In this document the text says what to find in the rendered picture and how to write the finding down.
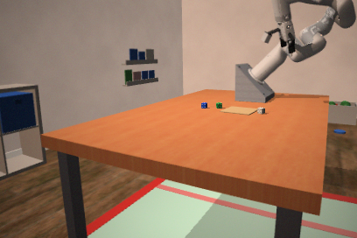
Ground white die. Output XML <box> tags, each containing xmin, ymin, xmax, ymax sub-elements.
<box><xmin>257</xmin><ymin>108</ymin><xmax>265</xmax><ymax>114</ymax></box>

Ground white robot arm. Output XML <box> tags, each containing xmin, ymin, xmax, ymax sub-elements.
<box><xmin>248</xmin><ymin>0</ymin><xmax>356</xmax><ymax>85</ymax></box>

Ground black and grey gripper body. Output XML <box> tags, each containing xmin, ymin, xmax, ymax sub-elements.
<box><xmin>276</xmin><ymin>19</ymin><xmax>296</xmax><ymax>42</ymax></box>

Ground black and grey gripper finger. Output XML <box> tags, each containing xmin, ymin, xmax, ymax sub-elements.
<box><xmin>279</xmin><ymin>38</ymin><xmax>287</xmax><ymax>47</ymax></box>
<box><xmin>287</xmin><ymin>33</ymin><xmax>295</xmax><ymax>53</ymax></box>

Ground tan mat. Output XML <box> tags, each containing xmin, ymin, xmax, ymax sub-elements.
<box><xmin>220</xmin><ymin>106</ymin><xmax>257</xmax><ymax>116</ymax></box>

